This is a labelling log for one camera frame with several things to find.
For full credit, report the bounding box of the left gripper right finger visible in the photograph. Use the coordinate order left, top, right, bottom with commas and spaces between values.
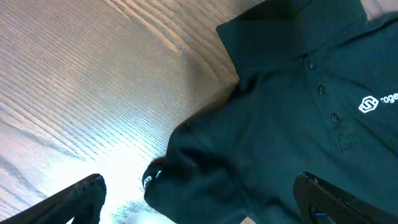
293, 172, 397, 224

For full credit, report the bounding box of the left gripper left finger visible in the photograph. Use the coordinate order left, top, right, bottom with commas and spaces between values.
1, 174, 106, 224

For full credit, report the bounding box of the black polo shirt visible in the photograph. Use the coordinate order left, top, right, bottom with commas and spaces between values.
142, 0, 397, 223

